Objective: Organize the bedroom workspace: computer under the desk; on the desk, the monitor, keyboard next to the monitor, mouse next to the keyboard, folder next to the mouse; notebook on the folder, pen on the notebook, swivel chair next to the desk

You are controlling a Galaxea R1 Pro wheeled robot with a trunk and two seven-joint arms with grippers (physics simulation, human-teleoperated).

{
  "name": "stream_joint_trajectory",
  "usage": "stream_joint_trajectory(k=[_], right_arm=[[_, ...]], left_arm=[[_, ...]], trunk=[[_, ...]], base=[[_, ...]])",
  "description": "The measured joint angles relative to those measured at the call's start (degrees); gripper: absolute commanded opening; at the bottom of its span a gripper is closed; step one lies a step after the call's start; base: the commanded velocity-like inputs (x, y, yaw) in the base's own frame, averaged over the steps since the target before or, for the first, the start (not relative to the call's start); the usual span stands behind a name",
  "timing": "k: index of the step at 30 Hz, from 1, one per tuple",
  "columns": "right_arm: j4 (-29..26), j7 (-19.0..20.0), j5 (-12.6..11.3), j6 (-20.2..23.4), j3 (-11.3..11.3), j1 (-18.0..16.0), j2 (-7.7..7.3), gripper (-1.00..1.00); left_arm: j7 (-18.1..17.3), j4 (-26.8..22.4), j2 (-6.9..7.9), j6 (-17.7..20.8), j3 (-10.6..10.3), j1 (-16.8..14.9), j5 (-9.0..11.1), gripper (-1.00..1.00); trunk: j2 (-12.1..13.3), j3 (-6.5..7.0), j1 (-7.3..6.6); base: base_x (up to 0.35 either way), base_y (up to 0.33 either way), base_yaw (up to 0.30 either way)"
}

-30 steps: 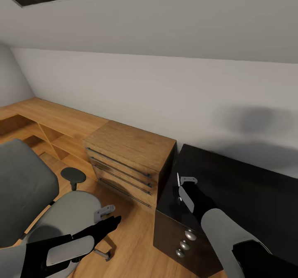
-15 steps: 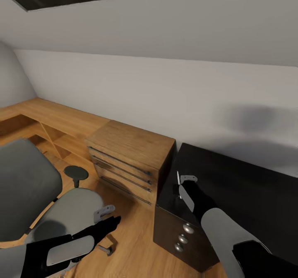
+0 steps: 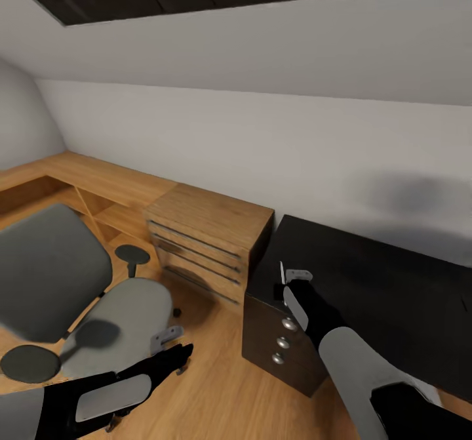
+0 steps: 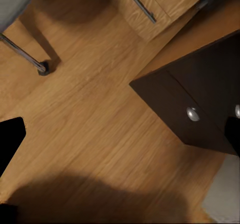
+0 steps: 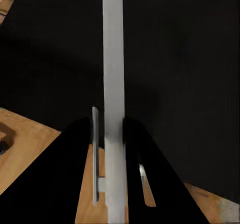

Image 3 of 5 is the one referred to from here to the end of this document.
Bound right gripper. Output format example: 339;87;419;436
273;283;286;302

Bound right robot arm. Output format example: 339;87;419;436
273;269;472;440

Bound swivel chair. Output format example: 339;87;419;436
0;202;184;433

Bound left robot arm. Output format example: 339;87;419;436
0;325;193;440

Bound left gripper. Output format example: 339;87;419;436
149;344;193;379

